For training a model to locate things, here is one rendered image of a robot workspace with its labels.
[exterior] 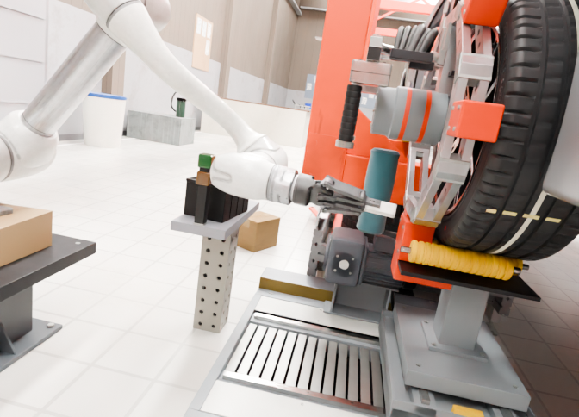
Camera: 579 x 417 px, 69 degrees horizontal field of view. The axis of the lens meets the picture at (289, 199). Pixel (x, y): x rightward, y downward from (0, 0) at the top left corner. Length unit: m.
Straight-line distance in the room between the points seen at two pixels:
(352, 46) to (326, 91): 0.18
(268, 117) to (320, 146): 7.43
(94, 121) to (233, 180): 4.72
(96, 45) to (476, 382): 1.33
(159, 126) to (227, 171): 5.77
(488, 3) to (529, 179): 0.37
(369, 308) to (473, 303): 0.56
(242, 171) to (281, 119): 8.02
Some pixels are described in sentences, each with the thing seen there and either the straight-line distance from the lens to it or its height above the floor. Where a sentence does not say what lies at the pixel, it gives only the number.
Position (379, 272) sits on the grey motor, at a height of 0.30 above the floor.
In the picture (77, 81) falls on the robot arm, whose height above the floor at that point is 0.81.
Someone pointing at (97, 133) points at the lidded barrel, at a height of 0.17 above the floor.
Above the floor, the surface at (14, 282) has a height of 0.30.
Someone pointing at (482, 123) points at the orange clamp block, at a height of 0.85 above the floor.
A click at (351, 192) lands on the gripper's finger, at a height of 0.66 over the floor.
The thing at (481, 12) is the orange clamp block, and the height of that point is 1.07.
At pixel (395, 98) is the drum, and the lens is 1.14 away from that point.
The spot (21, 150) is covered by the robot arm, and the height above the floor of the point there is 0.59.
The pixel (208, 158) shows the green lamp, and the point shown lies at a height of 0.65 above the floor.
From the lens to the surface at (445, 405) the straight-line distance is 1.25.
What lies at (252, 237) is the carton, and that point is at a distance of 2.36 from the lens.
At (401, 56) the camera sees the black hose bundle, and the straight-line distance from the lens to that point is 0.99.
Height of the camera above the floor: 0.83
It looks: 12 degrees down
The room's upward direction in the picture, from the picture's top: 9 degrees clockwise
